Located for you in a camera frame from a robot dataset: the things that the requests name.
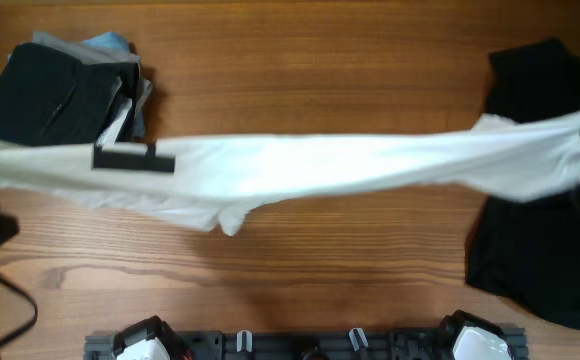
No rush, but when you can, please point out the grey folded garment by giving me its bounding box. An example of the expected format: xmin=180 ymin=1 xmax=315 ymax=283
xmin=32 ymin=31 xmax=153 ymax=145

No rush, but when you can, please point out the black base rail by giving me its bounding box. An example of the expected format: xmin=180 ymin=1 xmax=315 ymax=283
xmin=83 ymin=328 xmax=529 ymax=360

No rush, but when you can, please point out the blue folded garment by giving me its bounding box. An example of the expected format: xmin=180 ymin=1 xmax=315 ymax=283
xmin=5 ymin=30 xmax=149 ymax=139

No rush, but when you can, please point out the black garment right side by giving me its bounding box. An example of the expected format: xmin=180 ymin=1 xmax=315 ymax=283
xmin=466 ymin=38 xmax=580 ymax=330

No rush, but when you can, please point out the white Puma t-shirt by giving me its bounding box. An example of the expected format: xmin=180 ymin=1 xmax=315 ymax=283
xmin=0 ymin=111 xmax=580 ymax=235

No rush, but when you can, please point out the black folded garment on stack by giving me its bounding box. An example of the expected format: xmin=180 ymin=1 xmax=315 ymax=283
xmin=0 ymin=43 xmax=133 ymax=146

